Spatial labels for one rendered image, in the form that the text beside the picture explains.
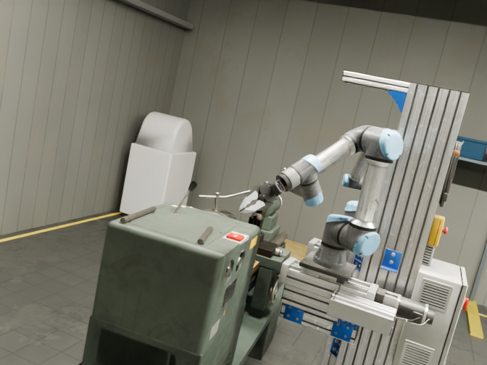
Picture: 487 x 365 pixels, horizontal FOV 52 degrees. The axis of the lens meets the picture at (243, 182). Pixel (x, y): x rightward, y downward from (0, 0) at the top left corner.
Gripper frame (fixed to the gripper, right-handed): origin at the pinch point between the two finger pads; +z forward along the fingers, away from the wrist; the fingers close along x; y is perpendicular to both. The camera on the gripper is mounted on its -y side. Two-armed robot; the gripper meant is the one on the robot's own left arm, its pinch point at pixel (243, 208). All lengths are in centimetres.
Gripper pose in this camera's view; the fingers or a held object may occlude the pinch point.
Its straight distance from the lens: 176.7
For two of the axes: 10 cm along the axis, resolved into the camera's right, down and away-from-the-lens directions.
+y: -2.7, 2.4, 9.3
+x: -5.5, -8.3, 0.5
